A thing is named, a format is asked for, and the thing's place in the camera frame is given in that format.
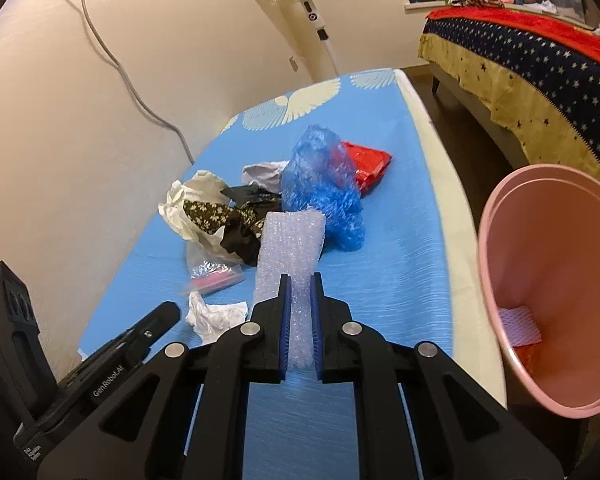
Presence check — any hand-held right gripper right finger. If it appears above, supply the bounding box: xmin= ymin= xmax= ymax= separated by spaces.
xmin=310 ymin=272 xmax=566 ymax=480

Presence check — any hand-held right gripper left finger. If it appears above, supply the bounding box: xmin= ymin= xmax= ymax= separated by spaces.
xmin=37 ymin=272 xmax=293 ymax=480

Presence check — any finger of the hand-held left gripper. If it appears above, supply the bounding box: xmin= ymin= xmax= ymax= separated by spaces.
xmin=124 ymin=301 xmax=182 ymax=357

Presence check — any white tissue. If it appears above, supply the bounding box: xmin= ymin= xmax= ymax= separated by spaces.
xmin=186 ymin=291 xmax=248 ymax=346

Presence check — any clear bubble wrap sheet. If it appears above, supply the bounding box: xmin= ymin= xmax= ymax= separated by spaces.
xmin=252 ymin=210 xmax=327 ymax=371

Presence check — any cream paper bag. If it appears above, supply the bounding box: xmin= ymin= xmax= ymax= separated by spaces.
xmin=159 ymin=170 xmax=246 ymax=263

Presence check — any black floral cloth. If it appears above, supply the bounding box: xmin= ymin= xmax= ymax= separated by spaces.
xmin=182 ymin=199 xmax=266 ymax=267

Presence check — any blue plastic bag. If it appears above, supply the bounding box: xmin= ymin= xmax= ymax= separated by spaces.
xmin=280 ymin=124 xmax=367 ymax=252

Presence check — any pink trash bin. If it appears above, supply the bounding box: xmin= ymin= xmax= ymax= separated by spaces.
xmin=477 ymin=164 xmax=600 ymax=420

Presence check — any clear zip bag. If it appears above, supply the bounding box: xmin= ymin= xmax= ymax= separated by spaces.
xmin=186 ymin=245 xmax=247 ymax=295

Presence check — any blue feather print mat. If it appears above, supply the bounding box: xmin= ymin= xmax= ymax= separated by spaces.
xmin=77 ymin=69 xmax=456 ymax=480

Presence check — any white crumpled paper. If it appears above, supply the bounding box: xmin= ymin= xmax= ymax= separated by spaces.
xmin=241 ymin=160 xmax=291 ymax=191

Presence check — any red plastic packet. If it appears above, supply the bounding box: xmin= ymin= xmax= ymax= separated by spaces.
xmin=341 ymin=141 xmax=394 ymax=196

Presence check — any pink patterned wrapper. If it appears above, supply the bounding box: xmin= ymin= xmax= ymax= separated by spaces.
xmin=497 ymin=305 xmax=543 ymax=348

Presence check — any white standing fan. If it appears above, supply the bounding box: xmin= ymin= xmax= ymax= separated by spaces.
xmin=241 ymin=0 xmax=342 ymax=81

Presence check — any bed with starry sheet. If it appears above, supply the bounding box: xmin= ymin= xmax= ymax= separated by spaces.
xmin=417 ymin=6 xmax=600 ymax=196

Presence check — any red floral blanket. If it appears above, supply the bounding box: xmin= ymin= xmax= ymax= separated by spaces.
xmin=427 ymin=6 xmax=600 ymax=81

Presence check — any grey power cable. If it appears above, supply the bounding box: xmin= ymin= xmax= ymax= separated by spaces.
xmin=55 ymin=0 xmax=196 ymax=163

